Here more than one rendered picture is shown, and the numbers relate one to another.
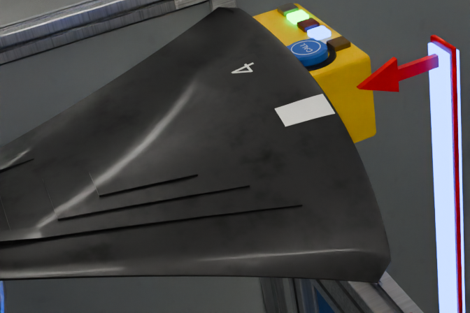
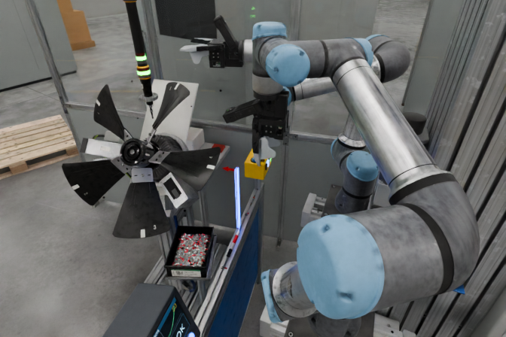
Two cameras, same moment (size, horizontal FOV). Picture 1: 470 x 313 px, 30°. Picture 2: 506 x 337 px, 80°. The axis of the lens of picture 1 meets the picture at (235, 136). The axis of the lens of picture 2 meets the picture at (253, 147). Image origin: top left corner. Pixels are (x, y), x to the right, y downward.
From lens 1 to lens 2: 0.91 m
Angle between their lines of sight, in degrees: 28
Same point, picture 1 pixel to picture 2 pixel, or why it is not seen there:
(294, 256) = (190, 182)
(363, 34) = (319, 161)
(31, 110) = (239, 142)
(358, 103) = (260, 172)
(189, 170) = (190, 166)
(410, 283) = not seen: hidden behind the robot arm
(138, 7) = not seen: hidden behind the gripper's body
